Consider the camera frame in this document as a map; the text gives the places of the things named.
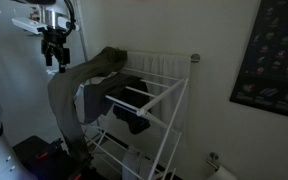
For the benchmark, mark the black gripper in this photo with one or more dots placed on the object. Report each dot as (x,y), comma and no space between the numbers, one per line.
(54,41)

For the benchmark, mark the olive green pants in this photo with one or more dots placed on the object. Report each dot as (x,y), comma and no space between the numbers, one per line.
(64,96)

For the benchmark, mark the dark grey garment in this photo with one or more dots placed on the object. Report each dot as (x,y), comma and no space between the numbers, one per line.
(97,100)

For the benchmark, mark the white cloth on rack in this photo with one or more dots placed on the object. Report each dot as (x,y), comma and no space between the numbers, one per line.
(130,165)

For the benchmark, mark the chrome toilet paper holder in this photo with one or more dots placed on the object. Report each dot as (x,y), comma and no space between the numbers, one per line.
(212,159)

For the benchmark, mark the white toilet paper roll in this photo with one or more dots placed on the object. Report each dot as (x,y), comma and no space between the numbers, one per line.
(222,174)

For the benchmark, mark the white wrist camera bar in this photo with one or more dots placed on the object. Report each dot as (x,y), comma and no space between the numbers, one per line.
(27,24)

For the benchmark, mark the white wall towel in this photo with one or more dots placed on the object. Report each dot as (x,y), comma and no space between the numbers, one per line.
(164,66)

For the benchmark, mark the chrome towel bar mount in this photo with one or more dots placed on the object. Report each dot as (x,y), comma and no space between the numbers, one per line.
(195,58)

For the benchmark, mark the dark wall poster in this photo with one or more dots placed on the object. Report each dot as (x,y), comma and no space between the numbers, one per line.
(274,56)

